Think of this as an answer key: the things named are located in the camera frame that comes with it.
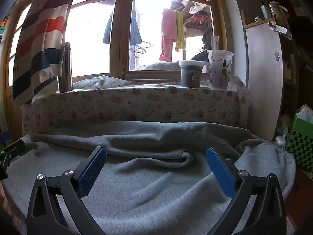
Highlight yellow hanging cloth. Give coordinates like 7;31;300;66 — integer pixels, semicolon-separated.
175;12;186;52

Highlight grey pants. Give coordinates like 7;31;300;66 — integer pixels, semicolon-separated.
2;120;296;235

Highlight green checkered box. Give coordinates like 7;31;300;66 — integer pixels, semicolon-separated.
285;104;313;173

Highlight printed plastic cup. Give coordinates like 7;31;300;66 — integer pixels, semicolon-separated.
207;49;234;90

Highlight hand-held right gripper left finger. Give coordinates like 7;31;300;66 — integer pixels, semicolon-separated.
26;146;107;235

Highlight red hanging cloth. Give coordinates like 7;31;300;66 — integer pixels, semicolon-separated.
159;8;178;62

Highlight striped curtain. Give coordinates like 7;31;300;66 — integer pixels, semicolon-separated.
12;0;80;104

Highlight steel bottle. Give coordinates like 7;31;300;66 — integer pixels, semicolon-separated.
58;42;74;92

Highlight white tube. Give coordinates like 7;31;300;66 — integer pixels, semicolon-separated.
260;0;271;19

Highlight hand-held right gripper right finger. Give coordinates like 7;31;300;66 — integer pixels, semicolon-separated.
206;146;287;235

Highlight crumpled pale paper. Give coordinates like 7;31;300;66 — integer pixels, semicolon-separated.
296;106;313;123

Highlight printed bed bumper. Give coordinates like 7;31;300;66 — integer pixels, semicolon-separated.
21;75;251;136

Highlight wooden shelf unit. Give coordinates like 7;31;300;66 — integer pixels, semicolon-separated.
281;0;313;118

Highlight dark jar with white lid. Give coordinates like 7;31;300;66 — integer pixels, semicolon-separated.
179;60;211;89

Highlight white cabinet panel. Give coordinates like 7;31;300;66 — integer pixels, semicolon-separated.
241;11;284;142

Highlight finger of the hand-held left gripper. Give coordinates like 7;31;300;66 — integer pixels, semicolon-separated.
0;130;12;144
0;139;26;166

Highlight wooden window frame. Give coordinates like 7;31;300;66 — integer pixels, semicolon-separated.
0;0;233;128

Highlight wire clothes hangers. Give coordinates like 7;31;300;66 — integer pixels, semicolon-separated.
129;42;154;57

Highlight clear plastic tube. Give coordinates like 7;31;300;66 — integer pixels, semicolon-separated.
211;36;222;51

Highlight dark blue hanging garment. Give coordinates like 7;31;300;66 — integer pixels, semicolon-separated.
103;0;142;47

